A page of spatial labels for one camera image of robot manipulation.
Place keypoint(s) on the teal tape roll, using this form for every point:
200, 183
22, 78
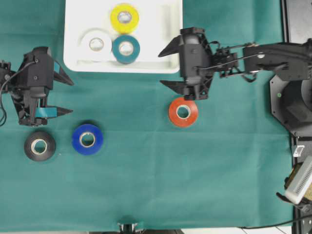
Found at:
126, 49

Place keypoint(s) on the red tape roll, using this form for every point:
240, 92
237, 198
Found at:
183, 113

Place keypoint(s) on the black tape roll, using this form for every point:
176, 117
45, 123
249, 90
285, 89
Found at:
39, 146

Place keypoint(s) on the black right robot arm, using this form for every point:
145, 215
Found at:
290, 61

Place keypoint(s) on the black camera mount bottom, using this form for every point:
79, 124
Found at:
128, 228

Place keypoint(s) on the small white label tag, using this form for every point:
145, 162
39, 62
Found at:
297, 150

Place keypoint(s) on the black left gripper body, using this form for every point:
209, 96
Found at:
30, 85

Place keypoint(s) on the blue tape roll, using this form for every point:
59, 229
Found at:
87, 139

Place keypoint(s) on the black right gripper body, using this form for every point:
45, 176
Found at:
199, 63

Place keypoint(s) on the white tape roll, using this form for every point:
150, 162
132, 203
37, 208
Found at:
95, 45

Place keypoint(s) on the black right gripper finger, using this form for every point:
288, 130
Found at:
171, 48
178, 87

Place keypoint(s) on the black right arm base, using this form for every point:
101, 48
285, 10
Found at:
291, 105

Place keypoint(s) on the yellow tape roll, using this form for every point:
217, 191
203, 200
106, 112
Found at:
124, 18

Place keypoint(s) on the white plastic case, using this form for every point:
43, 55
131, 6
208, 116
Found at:
159, 22

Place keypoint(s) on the green table cloth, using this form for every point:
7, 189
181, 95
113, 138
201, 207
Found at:
223, 171

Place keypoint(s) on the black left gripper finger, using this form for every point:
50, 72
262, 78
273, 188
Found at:
60, 75
51, 112

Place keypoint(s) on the white perforated box device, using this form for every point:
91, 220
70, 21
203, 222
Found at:
300, 183

